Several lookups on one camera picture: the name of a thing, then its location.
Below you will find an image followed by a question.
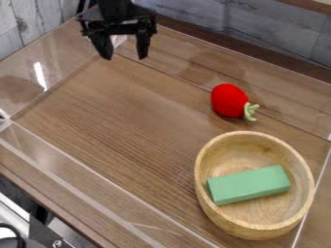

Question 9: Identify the clear acrylic tray enclosure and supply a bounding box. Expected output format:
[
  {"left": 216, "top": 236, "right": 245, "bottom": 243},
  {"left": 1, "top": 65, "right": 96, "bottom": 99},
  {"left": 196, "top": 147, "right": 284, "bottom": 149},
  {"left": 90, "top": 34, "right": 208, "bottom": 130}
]
[{"left": 0, "top": 19, "right": 331, "bottom": 248}]

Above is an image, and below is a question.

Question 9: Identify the red knitted strawberry toy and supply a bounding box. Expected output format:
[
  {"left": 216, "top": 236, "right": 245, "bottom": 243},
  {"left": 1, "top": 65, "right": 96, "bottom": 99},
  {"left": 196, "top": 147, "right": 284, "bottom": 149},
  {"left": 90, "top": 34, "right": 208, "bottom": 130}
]
[{"left": 210, "top": 83, "right": 260, "bottom": 122}]

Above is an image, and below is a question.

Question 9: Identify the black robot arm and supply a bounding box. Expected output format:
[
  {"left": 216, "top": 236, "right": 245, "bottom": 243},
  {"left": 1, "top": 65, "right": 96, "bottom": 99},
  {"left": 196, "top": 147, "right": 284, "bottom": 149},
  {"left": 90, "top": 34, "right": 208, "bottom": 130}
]
[{"left": 76, "top": 0, "right": 156, "bottom": 60}]

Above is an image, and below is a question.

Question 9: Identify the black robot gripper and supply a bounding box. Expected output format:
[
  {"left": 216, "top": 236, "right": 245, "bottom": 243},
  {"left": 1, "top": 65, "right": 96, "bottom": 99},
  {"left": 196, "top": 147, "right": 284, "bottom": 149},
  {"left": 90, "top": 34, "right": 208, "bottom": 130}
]
[{"left": 77, "top": 3, "right": 156, "bottom": 60}]

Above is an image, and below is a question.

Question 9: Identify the black cable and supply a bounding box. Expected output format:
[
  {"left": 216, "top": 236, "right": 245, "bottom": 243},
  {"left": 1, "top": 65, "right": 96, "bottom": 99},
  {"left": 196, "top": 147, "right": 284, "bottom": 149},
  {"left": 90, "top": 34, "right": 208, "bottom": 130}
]
[{"left": 0, "top": 223, "right": 25, "bottom": 248}]

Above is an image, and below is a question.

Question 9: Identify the wooden bowl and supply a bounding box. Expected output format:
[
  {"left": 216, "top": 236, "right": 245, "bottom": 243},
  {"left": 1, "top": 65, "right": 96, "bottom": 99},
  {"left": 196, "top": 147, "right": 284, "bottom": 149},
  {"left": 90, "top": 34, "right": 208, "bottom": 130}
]
[{"left": 193, "top": 131, "right": 313, "bottom": 240}]

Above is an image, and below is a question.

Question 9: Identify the green rectangular block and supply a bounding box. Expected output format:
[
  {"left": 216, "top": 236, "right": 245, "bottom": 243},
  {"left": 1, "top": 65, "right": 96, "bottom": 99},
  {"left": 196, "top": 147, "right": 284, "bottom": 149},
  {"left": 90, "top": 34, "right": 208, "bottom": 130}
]
[{"left": 205, "top": 165, "right": 290, "bottom": 205}]

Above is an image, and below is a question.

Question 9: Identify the black metal bracket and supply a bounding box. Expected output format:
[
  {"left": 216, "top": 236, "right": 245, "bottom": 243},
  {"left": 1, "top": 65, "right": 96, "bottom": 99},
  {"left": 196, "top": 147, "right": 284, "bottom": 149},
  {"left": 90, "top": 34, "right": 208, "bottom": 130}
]
[{"left": 25, "top": 216, "right": 72, "bottom": 248}]

